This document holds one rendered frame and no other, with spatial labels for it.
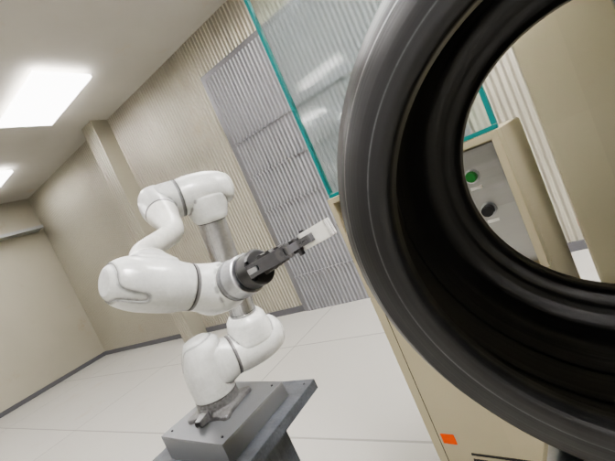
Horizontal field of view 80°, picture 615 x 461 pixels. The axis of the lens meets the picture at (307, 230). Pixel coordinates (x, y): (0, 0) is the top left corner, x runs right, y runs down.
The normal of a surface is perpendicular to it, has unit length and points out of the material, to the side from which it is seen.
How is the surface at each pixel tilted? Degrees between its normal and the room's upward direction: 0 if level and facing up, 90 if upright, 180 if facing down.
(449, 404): 90
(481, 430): 90
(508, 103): 90
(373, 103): 82
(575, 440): 99
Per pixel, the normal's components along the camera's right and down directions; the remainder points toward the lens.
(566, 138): -0.57, 0.32
